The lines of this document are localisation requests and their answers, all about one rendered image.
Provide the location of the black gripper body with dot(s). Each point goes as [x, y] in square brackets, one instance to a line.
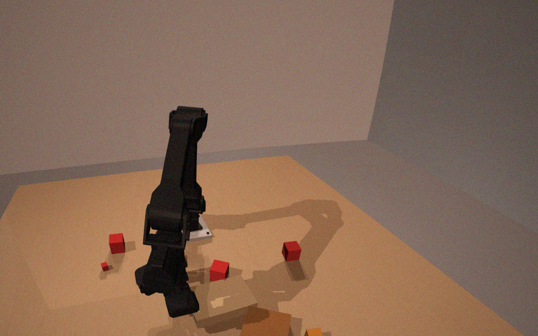
[181, 302]

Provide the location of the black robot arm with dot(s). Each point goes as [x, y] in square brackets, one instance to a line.
[175, 204]

